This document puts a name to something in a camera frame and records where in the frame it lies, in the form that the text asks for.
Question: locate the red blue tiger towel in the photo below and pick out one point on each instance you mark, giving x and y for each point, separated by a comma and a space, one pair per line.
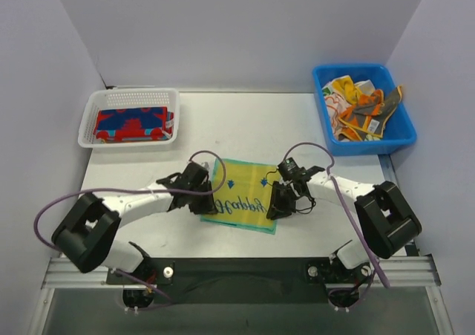
134, 125

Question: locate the white perforated plastic basket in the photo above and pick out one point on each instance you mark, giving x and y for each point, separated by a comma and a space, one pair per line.
119, 98

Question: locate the grey orange-edged towel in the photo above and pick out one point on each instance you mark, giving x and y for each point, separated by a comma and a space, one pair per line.
367, 119

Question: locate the white patterned towel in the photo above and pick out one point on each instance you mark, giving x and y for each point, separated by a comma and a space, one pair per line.
336, 104

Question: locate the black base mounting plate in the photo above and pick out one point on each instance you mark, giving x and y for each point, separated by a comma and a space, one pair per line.
243, 281

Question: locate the yellow orange towel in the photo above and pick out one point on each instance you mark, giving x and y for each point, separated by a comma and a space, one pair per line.
347, 89

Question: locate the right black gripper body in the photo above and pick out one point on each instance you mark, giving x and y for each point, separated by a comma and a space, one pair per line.
279, 200

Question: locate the green teal towel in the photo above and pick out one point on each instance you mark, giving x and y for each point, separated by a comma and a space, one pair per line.
244, 199

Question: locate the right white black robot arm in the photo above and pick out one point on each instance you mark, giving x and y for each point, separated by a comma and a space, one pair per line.
379, 213

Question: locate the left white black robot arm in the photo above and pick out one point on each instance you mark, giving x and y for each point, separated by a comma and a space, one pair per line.
87, 234

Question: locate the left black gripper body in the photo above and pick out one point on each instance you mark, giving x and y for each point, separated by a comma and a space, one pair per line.
204, 200

